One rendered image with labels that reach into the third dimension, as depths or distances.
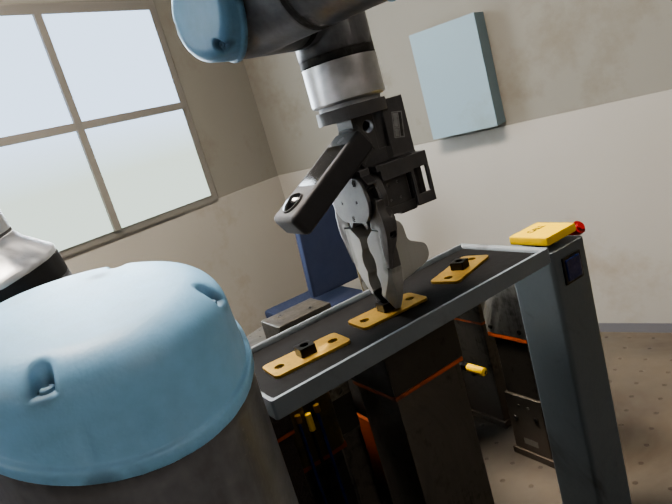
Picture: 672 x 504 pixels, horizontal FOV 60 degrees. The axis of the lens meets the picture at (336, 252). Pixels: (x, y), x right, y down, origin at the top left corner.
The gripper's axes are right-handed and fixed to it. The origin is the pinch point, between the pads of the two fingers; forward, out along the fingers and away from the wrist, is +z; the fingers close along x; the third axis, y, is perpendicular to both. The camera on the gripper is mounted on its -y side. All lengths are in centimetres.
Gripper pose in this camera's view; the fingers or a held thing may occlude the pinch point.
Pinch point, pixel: (383, 297)
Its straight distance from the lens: 61.8
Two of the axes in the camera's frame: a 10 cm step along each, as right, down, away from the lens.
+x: -4.7, -0.7, 8.8
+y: 8.4, -3.4, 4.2
